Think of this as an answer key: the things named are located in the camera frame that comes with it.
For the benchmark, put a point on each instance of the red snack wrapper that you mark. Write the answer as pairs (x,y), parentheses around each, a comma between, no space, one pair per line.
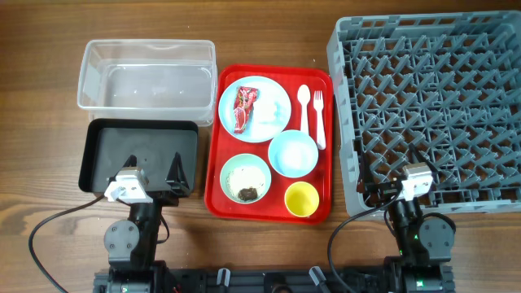
(243,105)

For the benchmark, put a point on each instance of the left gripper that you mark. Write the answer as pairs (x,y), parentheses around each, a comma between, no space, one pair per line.
(177,179)

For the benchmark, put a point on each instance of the rice and food scraps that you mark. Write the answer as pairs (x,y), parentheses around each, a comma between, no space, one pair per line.
(246,184)

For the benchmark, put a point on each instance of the red serving tray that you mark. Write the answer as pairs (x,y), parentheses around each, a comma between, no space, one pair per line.
(223,147)

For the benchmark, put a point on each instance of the white plastic fork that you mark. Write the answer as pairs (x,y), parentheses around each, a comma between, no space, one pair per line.
(318,105)

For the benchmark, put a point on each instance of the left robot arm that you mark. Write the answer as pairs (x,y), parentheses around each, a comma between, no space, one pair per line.
(131,243)

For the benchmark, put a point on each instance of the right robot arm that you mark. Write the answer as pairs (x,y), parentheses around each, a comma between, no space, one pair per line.
(425,240)

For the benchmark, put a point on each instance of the mint green bowl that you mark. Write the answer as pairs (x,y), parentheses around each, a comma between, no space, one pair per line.
(241,160)

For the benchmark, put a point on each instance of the yellow plastic cup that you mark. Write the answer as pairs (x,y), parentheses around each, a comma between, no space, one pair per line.
(301,199)

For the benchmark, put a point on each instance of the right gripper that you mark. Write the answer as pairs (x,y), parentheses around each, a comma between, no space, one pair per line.
(385,188)

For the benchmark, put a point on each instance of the white plastic spoon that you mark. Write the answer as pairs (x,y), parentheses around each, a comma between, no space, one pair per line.
(303,96)

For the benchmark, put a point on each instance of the grey dishwasher rack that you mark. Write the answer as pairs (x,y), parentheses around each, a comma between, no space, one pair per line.
(446,86)

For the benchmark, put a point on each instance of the black plastic tray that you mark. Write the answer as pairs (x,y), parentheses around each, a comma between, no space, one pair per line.
(110,142)

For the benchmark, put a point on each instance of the light blue plate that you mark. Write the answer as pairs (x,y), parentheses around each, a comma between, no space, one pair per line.
(254,132)

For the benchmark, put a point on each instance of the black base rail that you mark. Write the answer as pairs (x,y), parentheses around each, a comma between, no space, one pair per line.
(361,279)

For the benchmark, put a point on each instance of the clear plastic bin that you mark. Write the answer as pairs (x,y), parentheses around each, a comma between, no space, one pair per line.
(149,79)

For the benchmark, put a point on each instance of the light blue bowl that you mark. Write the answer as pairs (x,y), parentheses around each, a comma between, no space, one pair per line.
(293,154)

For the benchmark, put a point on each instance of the white tissue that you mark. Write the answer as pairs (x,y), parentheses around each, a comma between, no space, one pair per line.
(267,112)

